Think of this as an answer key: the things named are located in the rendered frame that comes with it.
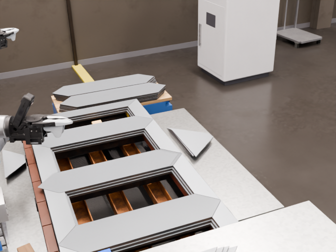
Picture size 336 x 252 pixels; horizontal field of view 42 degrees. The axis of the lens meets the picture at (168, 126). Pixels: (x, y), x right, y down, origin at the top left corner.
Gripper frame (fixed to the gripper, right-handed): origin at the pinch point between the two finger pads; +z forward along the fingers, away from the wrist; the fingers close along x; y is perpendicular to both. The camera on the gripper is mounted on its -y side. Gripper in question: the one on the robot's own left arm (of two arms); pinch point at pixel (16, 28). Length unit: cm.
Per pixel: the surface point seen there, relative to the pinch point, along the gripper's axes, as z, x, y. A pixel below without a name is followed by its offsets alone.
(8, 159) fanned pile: -21, 11, 73
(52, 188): -34, 69, 52
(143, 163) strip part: 10, 89, 49
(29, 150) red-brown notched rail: -17, 26, 60
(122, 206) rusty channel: -8, 92, 66
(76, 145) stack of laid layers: 2, 45, 56
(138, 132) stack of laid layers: 35, 62, 54
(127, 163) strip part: 5, 82, 50
